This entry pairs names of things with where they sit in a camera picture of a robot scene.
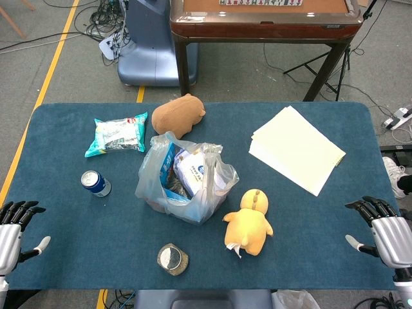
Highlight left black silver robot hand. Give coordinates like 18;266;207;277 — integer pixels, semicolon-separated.
0;200;52;276

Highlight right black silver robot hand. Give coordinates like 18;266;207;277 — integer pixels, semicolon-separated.
344;195;412;270

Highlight blue cookie box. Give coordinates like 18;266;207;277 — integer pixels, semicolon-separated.
160;143;194;203

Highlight translucent white plastic bag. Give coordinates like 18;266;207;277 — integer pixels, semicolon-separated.
135;131;241;226

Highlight white blue snack packet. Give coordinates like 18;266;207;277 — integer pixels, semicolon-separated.
173;149;207;197

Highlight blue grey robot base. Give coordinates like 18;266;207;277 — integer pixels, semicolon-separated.
117;0;199;88

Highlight white sneaker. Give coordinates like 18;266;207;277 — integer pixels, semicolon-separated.
382;156;407;200

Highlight blue felt table cloth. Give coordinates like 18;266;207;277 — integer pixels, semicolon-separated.
6;102;402;290

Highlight blue drink can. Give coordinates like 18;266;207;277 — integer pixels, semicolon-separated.
80;170;113;198

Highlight white grey power strip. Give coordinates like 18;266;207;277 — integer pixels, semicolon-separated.
383;108;412;131

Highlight cream paper stack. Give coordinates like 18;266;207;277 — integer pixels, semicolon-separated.
248;105;347;197

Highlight yellow plush toy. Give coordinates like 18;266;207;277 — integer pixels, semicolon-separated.
222;189;274;259

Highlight teal white snack packet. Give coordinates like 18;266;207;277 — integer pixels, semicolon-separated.
84;111;149;158

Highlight clear jar black lid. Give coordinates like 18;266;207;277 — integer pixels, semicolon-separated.
156;243;190;277

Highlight black tripod stand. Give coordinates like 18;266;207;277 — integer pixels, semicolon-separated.
283;0;379;102

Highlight grey blue robot torso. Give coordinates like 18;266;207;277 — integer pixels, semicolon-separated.
133;288;274;309

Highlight brown plush toy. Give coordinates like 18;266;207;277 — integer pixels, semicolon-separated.
151;93;207;140

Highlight white chair wooden legs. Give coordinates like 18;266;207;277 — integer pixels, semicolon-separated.
0;0;36;39

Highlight dark wooden mahjong table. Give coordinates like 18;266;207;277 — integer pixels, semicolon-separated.
169;0;362;102

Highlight row of face-showing mahjong tiles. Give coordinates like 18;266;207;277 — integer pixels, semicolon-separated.
220;0;304;6

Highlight black floor cable bundle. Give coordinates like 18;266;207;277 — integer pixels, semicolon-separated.
73;0;133;67

